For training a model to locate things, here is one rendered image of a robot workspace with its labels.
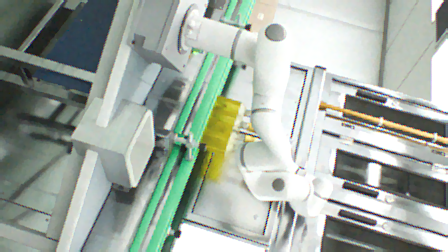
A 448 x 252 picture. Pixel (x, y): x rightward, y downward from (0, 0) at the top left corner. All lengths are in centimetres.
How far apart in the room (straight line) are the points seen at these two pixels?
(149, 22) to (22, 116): 90
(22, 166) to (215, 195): 75
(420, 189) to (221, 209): 86
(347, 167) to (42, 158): 125
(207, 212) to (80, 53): 76
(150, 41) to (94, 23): 64
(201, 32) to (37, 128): 89
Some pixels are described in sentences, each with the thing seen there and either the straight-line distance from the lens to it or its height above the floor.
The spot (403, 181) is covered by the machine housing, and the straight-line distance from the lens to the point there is 190.
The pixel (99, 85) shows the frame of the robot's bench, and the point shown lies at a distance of 125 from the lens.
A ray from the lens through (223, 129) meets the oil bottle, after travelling 154.
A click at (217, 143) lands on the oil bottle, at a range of 150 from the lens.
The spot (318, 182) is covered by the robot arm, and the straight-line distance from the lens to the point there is 141.
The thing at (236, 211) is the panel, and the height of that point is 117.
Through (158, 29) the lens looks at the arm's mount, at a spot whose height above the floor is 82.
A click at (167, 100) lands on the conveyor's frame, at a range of 145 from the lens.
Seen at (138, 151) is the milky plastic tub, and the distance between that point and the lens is 137.
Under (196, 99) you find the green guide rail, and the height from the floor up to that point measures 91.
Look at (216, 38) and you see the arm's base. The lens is 121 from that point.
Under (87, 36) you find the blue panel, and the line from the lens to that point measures 171.
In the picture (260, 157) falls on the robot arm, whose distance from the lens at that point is 112.
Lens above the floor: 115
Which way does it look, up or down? 4 degrees down
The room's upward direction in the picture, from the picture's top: 107 degrees clockwise
